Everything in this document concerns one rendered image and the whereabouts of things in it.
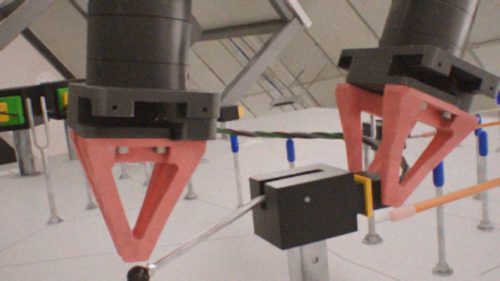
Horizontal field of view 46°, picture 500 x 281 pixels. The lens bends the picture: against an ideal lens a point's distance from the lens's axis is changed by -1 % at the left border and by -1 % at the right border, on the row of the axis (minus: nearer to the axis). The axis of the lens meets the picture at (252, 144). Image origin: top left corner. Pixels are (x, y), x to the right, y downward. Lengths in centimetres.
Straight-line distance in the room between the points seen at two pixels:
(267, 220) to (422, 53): 14
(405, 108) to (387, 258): 15
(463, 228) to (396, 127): 19
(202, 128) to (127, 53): 5
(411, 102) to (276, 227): 11
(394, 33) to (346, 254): 19
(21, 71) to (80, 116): 760
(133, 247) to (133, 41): 12
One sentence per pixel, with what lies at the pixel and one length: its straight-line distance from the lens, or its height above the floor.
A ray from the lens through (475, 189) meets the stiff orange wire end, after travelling 28.
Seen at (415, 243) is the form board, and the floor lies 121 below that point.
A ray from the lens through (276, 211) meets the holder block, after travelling 36.
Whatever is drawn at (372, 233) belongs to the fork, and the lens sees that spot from 52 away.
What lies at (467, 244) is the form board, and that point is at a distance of 52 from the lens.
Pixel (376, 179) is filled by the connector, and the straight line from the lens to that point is 40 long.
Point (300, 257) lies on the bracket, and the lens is 39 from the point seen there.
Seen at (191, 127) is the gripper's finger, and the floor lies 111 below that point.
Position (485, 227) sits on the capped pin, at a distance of 55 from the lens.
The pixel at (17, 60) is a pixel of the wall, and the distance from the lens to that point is 795.
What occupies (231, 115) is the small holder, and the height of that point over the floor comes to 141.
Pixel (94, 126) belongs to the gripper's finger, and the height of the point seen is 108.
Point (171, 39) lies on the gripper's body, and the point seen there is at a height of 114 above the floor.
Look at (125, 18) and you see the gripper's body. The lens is 32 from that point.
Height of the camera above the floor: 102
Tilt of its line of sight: 19 degrees up
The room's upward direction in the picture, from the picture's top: 39 degrees clockwise
